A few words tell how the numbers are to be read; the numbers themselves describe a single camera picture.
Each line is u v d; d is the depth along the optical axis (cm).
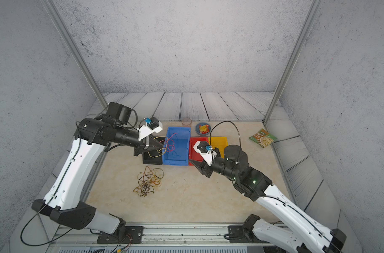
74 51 83
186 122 118
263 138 109
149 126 52
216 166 55
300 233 40
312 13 72
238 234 73
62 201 39
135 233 73
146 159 98
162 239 73
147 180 89
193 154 96
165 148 60
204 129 111
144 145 53
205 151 51
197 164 56
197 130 112
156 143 60
